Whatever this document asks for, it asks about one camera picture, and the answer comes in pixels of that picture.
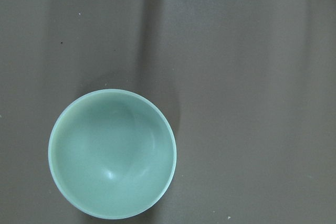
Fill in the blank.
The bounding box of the green bowl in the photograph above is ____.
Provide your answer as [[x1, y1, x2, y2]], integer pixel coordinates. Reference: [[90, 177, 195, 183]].
[[48, 89, 177, 220]]

